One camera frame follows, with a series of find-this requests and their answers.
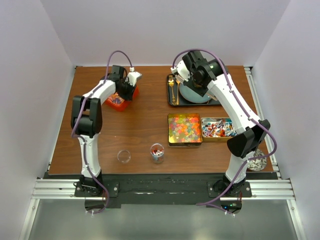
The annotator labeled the gold tin of lollipops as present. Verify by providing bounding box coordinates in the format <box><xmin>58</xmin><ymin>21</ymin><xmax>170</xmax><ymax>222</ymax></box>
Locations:
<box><xmin>200</xmin><ymin>117</ymin><xmax>237</xmax><ymax>142</ymax></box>

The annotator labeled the patterned small bowl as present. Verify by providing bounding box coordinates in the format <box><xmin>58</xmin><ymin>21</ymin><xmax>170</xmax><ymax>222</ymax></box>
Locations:
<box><xmin>247</xmin><ymin>149</ymin><xmax>267</xmax><ymax>172</ymax></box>

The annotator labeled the black serving tray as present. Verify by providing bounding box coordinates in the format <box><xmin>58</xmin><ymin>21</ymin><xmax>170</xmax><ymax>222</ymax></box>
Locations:
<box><xmin>166</xmin><ymin>74</ymin><xmax>221</xmax><ymax>107</ymax></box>

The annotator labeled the gold spoon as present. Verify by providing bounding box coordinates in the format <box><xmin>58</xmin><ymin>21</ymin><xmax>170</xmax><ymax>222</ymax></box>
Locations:
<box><xmin>175</xmin><ymin>78</ymin><xmax>180</xmax><ymax>106</ymax></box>

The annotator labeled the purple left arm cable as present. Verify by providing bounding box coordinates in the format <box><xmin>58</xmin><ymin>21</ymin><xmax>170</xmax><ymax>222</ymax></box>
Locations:
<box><xmin>71</xmin><ymin>50</ymin><xmax>136</xmax><ymax>215</ymax></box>

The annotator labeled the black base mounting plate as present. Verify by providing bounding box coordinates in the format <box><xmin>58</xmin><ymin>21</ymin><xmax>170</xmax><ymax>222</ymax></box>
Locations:
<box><xmin>74</xmin><ymin>172</ymin><xmax>279</xmax><ymax>215</ymax></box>

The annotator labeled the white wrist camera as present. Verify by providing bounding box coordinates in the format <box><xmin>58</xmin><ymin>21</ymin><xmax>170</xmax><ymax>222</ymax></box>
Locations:
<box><xmin>170</xmin><ymin>60</ymin><xmax>190</xmax><ymax>84</ymax></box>
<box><xmin>125</xmin><ymin>71</ymin><xmax>142</xmax><ymax>87</ymax></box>

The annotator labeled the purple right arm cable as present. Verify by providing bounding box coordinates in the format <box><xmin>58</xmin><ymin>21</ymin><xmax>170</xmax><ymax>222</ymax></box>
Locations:
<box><xmin>172</xmin><ymin>48</ymin><xmax>278</xmax><ymax>209</ymax></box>

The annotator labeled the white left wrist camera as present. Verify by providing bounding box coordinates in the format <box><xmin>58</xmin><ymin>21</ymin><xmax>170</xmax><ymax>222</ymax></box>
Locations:
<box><xmin>125</xmin><ymin>71</ymin><xmax>142</xmax><ymax>87</ymax></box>

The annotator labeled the aluminium frame rail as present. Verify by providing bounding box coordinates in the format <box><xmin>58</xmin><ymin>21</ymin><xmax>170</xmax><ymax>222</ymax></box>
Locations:
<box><xmin>243</xmin><ymin>66</ymin><xmax>307</xmax><ymax>240</ymax></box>

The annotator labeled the gold fork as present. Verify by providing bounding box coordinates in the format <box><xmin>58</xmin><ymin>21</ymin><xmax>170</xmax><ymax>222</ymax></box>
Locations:
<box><xmin>168</xmin><ymin>75</ymin><xmax>176</xmax><ymax>105</ymax></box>

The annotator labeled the teal ceramic plate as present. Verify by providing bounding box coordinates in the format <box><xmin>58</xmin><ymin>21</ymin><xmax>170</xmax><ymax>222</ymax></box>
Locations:
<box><xmin>179</xmin><ymin>84</ymin><xmax>211</xmax><ymax>104</ymax></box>

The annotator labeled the clear glass jar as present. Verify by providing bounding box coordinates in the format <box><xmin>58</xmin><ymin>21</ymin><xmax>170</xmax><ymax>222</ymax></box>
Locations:
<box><xmin>150</xmin><ymin>143</ymin><xmax>165</xmax><ymax>164</ymax></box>

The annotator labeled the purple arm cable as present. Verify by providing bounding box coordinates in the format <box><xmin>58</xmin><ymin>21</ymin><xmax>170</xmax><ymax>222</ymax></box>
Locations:
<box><xmin>71</xmin><ymin>50</ymin><xmax>136</xmax><ymax>215</ymax></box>
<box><xmin>172</xmin><ymin>48</ymin><xmax>278</xmax><ymax>209</ymax></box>

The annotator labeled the black tin of star candies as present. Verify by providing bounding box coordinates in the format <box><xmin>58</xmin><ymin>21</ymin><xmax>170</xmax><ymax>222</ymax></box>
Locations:
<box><xmin>167</xmin><ymin>113</ymin><xmax>203</xmax><ymax>147</ymax></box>

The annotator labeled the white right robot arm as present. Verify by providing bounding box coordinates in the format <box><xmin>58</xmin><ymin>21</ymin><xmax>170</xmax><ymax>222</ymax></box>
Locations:
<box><xmin>178</xmin><ymin>50</ymin><xmax>271</xmax><ymax>197</ymax></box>

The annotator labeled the clear plastic scoop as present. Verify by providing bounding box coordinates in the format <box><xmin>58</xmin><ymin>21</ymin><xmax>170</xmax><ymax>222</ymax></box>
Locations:
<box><xmin>206</xmin><ymin>91</ymin><xmax>218</xmax><ymax>101</ymax></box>

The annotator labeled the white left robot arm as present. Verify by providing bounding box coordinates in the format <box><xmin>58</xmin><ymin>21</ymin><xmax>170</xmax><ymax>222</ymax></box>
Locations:
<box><xmin>70</xmin><ymin>65</ymin><xmax>142</xmax><ymax>196</ymax></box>

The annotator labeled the clear jar lid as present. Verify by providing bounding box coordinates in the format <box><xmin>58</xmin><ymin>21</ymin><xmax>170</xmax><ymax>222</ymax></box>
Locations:
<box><xmin>117</xmin><ymin>149</ymin><xmax>131</xmax><ymax>164</ymax></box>

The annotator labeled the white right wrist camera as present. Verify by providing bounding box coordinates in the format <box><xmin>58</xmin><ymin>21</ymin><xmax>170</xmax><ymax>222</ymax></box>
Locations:
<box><xmin>170</xmin><ymin>60</ymin><xmax>190</xmax><ymax>84</ymax></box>

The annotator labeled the orange box of lollipops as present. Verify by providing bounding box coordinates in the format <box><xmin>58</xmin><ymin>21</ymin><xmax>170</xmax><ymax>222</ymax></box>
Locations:
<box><xmin>102</xmin><ymin>90</ymin><xmax>132</xmax><ymax>112</ymax></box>

